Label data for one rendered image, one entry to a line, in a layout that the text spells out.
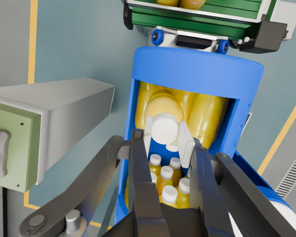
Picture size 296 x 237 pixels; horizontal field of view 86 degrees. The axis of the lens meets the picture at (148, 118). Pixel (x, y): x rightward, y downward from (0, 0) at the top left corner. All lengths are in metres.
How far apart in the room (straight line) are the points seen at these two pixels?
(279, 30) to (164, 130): 0.47
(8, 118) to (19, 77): 1.37
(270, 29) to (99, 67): 1.32
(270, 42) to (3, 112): 0.82
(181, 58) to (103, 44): 1.35
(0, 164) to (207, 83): 0.69
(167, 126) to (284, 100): 1.73
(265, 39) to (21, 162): 0.85
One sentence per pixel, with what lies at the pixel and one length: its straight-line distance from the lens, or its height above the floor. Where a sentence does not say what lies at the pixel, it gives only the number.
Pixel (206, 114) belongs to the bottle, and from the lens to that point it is 0.38.
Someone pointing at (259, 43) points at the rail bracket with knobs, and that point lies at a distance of 0.57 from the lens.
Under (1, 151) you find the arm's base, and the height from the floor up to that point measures 1.07.
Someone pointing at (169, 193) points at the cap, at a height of 1.17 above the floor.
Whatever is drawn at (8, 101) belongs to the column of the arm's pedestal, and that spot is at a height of 0.99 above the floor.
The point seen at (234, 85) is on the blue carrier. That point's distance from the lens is 0.30.
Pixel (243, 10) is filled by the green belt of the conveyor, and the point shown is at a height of 0.90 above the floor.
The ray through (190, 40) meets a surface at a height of 1.05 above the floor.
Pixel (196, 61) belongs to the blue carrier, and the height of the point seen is 1.23.
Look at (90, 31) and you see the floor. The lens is 1.65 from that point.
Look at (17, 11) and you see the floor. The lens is 2.00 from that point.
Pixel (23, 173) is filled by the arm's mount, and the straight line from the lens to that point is 0.74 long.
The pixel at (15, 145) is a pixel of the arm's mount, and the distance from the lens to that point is 0.70.
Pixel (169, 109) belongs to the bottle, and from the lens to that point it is 0.24.
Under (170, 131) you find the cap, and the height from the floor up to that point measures 1.30.
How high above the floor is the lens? 1.50
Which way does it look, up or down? 72 degrees down
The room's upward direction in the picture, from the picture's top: 167 degrees counter-clockwise
